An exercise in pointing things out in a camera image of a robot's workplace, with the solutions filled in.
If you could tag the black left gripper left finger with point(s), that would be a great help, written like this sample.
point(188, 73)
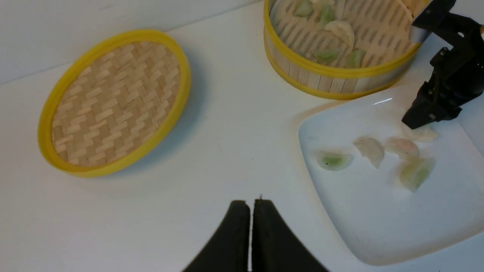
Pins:
point(227, 249)

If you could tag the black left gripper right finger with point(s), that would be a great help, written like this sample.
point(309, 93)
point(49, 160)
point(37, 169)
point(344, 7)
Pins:
point(275, 248)

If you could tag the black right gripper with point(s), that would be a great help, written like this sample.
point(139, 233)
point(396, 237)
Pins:
point(457, 76)

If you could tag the white dumpling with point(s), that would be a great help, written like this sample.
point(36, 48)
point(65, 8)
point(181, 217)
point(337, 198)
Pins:
point(342, 30)
point(371, 149)
point(424, 134)

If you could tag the yellow rimmed bamboo steamer basket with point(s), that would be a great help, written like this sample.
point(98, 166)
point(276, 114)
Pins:
point(381, 28)

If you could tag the pink dumpling on plate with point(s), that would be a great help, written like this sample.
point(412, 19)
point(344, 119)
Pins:
point(404, 148)

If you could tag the green dumpling on plate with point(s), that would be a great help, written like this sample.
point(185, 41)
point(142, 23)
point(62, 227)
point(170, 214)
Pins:
point(415, 172)

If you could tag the white dumpling on plate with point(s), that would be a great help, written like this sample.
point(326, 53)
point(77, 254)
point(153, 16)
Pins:
point(371, 149)

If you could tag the white square plate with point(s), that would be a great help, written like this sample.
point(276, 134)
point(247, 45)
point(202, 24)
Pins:
point(380, 221)

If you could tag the yellow rimmed bamboo steamer lid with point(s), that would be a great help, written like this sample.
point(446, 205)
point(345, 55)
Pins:
point(115, 104)

